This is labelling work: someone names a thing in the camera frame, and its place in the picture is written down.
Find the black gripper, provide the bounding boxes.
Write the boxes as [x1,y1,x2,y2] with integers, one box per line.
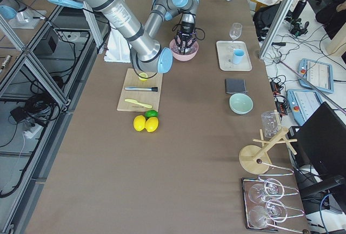
[174,21,196,52]

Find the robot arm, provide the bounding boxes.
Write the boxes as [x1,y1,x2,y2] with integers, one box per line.
[144,0,199,55]
[48,0,173,73]

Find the pink bowl of ice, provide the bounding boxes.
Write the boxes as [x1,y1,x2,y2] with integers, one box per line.
[169,39,199,62]

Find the blue cup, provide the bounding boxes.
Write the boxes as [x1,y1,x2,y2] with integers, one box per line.
[232,49,244,64]

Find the white serving tray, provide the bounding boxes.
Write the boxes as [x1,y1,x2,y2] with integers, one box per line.
[216,41,252,71]

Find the half lemon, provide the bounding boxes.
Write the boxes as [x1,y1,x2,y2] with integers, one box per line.
[138,72,149,82]

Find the clear wine glass on tray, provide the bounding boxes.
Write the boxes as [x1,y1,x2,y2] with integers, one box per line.
[228,23,242,52]

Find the dark grey folded cloth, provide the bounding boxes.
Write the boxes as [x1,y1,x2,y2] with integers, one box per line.
[225,78,247,95]

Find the wooden cutting board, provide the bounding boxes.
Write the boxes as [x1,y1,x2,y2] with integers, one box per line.
[117,68,163,112]

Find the yellow plastic knife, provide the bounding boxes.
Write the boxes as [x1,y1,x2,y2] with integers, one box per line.
[124,98,153,109]

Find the green lime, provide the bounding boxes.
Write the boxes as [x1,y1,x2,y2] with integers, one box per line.
[145,110,158,118]

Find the mint green bowl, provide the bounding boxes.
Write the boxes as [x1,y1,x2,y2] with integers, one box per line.
[229,93,254,115]

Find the yellow lemon right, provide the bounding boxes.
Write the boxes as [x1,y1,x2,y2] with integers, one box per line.
[145,117,159,132]

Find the yellow lemon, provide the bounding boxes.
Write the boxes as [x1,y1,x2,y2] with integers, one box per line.
[145,117,159,132]
[133,115,147,132]

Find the yellow lemon left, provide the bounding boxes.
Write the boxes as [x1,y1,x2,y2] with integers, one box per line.
[133,115,147,132]

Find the clear glass on stand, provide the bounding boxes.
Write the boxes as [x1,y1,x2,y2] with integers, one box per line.
[261,110,281,138]

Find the lower teach pendant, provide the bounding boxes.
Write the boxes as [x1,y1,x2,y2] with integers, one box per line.
[287,89,322,126]

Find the teach pendant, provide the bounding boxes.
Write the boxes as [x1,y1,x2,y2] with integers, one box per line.
[287,89,322,126]
[298,58,334,93]

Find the wooden glass stand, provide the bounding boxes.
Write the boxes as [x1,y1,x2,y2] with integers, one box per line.
[239,124,297,175]

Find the upper teach pendant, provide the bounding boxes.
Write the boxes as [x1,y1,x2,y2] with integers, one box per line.
[298,58,334,93]

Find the black monitor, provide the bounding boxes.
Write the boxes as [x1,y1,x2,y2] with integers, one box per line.
[297,102,345,176]

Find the upper lying wine glass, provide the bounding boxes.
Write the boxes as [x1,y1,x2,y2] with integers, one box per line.
[248,178,284,204]

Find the lying wine glass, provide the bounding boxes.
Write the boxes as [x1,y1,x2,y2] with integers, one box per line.
[248,199,288,229]
[248,178,284,204]

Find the black tray with rack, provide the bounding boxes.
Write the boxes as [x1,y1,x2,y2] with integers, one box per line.
[241,178,308,233]

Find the lower lying wine glass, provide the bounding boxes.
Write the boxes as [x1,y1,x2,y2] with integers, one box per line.
[248,199,288,229]

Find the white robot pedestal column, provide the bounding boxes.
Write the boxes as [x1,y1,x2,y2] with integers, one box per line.
[104,28,130,63]

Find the aluminium frame post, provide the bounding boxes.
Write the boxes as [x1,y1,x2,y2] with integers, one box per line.
[258,0,294,60]

